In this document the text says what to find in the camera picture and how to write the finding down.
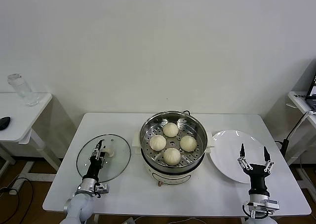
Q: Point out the white round plate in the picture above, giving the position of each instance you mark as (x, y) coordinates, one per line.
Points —
(229, 154)

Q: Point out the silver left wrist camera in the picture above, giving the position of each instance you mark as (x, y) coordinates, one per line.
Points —
(103, 189)

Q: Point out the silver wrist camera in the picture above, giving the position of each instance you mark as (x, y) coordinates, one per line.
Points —
(270, 204)
(103, 189)

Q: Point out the white side table with laptop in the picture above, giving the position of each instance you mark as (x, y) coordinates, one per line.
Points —
(298, 103)

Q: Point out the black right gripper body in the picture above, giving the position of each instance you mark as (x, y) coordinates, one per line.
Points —
(258, 177)

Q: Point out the black computer mouse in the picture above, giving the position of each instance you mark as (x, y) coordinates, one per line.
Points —
(4, 123)

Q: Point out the perforated stainless steel steamer basket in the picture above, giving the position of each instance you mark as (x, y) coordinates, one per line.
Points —
(148, 125)

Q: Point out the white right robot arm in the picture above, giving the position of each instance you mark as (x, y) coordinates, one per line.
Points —
(258, 198)

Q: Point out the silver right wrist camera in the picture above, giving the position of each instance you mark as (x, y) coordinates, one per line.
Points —
(270, 204)

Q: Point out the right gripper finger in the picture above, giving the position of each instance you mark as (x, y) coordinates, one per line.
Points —
(243, 157)
(267, 163)

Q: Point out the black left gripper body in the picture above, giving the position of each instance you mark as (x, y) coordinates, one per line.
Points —
(92, 168)

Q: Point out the clear plastic water bottle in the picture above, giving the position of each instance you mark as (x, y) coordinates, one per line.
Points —
(23, 89)

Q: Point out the dark laptop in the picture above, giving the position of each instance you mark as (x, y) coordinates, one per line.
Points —
(312, 90)

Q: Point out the white electric cooker pot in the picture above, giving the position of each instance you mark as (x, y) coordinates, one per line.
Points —
(170, 178)

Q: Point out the white steamed baozi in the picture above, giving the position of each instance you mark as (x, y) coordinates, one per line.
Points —
(188, 143)
(158, 143)
(172, 156)
(170, 130)

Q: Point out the white paper label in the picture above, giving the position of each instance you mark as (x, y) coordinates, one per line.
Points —
(300, 95)

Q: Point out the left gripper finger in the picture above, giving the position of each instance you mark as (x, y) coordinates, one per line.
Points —
(95, 153)
(101, 152)

